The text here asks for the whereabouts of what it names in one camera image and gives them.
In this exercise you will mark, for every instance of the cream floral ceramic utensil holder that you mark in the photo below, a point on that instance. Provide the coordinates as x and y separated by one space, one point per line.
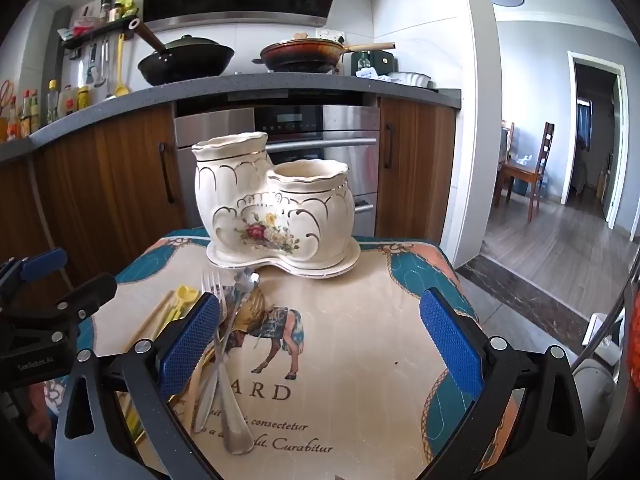
270 210

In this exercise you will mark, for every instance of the silver spoon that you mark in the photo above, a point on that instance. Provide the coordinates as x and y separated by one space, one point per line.
243 278
255 279

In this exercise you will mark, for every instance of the yellow plastic training chopsticks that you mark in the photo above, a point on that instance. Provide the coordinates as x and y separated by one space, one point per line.
186 294

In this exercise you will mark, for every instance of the black wok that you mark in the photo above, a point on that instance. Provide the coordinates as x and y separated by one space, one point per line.
190 65

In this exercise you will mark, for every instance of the yellow green packet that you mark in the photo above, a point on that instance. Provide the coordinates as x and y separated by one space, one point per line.
127 4

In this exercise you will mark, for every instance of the wooden cabinet door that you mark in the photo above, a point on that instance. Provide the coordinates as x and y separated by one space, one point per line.
20 210
110 185
425 175

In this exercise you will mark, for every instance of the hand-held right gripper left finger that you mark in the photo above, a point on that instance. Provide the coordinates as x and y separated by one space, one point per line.
192 345

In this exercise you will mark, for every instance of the dark green appliance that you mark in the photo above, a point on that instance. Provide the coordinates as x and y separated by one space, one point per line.
385 62

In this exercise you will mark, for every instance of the grey stone countertop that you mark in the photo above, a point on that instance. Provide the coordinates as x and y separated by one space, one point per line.
140 97

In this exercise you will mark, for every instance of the yellow silicone spoon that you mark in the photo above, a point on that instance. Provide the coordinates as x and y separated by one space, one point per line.
122 91

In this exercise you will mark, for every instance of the wooden dining table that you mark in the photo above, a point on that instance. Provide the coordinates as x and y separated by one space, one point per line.
520 170

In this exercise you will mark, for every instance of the wooden dining chair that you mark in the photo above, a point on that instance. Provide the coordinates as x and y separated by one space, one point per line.
547 145
510 132

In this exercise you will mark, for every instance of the silver fork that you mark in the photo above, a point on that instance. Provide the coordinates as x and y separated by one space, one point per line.
211 287

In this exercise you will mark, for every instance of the printed horse tablecloth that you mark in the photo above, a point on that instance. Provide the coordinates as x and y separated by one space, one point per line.
350 360

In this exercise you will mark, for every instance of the spice jar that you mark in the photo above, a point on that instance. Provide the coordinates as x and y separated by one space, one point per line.
105 10
116 11

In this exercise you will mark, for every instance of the white door frame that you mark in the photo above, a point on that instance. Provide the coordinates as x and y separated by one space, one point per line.
571 125

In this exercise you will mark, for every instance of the white round appliance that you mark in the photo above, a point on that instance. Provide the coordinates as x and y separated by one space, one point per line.
592 395

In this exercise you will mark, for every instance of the white wall socket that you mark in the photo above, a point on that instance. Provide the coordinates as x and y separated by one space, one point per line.
331 36

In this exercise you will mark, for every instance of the brown frying pan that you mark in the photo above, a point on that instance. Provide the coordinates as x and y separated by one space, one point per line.
300 55

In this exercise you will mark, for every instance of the glass oil bottle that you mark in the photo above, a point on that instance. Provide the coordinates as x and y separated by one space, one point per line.
364 64

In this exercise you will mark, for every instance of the red white packet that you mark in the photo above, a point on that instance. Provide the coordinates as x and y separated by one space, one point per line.
86 21

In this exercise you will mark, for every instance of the steel ladle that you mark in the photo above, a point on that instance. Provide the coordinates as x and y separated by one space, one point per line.
101 67

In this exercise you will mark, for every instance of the dark wok lid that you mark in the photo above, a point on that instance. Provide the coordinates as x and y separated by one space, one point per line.
197 43

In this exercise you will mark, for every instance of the blue bin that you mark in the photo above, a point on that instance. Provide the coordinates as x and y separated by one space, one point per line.
521 187

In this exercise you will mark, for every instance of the row of condiment bottles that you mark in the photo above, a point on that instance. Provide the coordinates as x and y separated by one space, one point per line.
30 115

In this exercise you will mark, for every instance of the white box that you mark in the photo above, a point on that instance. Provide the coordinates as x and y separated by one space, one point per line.
607 346

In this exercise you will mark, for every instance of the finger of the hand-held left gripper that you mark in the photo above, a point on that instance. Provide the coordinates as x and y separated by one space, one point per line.
45 260
95 292

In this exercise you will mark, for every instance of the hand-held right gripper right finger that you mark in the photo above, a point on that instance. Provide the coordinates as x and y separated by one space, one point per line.
450 340

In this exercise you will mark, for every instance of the stainless built-in oven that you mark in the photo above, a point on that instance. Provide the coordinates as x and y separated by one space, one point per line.
350 125

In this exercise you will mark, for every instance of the wooden chopstick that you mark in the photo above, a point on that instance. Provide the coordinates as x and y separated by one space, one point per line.
147 322
156 325

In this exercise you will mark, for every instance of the metal tube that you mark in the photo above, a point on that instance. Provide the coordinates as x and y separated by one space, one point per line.
623 299

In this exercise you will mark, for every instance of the black wall shelf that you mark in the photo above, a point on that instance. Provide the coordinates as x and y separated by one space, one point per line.
95 35

